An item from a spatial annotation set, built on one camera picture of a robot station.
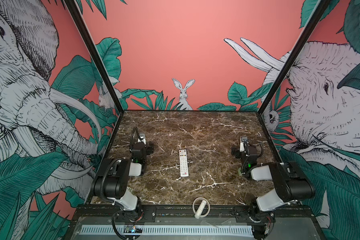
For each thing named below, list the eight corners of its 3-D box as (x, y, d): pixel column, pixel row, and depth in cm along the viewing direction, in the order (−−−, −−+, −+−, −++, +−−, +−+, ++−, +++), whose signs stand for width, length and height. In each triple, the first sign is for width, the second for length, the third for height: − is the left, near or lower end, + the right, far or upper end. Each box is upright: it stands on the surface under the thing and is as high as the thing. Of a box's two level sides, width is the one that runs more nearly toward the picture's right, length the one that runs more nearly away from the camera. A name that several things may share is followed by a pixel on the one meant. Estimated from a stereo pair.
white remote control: (180, 177, 89) (180, 175, 87) (178, 151, 100) (178, 149, 98) (188, 176, 89) (188, 175, 87) (186, 151, 100) (186, 149, 98)
